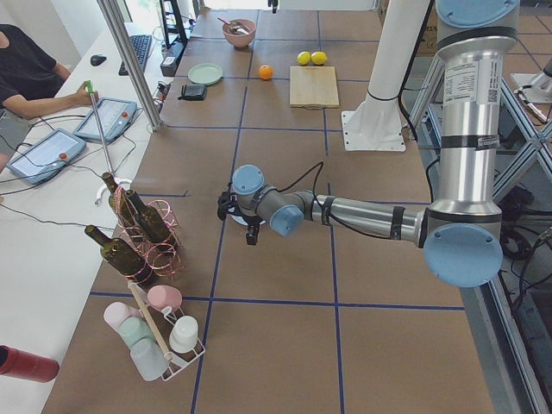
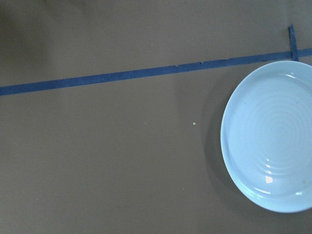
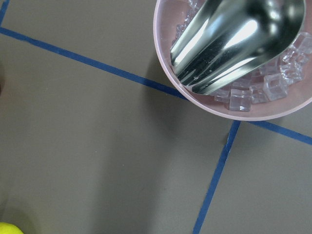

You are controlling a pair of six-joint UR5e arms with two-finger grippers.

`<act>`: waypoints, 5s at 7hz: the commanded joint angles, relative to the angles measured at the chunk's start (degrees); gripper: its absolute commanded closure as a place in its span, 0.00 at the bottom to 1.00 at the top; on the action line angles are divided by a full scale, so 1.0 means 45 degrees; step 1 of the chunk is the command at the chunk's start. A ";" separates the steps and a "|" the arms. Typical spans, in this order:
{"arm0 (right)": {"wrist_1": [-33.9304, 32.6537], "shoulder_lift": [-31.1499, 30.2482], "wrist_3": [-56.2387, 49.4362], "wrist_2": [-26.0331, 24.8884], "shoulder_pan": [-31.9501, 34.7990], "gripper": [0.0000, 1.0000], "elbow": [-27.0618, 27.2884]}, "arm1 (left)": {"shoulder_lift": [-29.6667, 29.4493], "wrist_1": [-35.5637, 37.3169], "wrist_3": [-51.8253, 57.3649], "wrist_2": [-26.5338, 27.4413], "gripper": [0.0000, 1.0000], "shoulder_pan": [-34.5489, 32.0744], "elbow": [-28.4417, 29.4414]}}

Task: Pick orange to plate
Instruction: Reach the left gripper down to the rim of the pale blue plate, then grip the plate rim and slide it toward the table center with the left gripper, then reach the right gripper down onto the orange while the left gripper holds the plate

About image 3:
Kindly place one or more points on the pink bowl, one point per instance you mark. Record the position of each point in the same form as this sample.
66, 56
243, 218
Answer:
168, 13

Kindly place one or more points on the clear ice cubes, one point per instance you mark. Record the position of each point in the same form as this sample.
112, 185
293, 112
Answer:
271, 80

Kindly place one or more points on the metal ice scoop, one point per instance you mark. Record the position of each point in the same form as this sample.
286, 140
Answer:
228, 39

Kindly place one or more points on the yellow lemon near edge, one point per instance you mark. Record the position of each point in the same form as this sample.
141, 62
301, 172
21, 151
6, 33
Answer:
7, 228

